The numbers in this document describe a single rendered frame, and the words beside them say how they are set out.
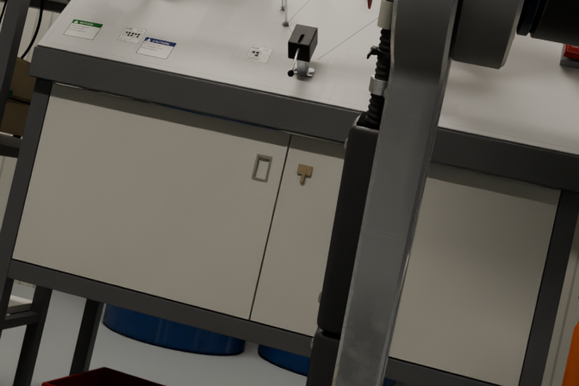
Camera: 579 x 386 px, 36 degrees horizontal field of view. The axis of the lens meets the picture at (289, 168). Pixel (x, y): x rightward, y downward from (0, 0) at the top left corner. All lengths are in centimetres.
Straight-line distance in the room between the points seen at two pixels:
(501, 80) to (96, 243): 92
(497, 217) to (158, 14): 87
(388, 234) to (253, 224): 133
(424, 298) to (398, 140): 131
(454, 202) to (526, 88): 29
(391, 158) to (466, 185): 129
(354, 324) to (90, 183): 145
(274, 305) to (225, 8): 68
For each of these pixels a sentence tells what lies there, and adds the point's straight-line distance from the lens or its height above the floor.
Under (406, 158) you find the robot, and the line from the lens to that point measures 51.
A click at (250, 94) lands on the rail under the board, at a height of 86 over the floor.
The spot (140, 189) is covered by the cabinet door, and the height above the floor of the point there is 61.
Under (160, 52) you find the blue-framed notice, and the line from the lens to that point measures 195.
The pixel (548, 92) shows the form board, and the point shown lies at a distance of 190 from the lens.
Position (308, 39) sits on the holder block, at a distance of 181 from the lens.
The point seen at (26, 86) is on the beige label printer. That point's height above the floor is 79.
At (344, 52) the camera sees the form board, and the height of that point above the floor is 100.
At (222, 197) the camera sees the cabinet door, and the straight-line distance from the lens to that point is 187.
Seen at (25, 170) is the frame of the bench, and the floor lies 60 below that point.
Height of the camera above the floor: 68
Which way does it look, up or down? 1 degrees up
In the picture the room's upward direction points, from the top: 13 degrees clockwise
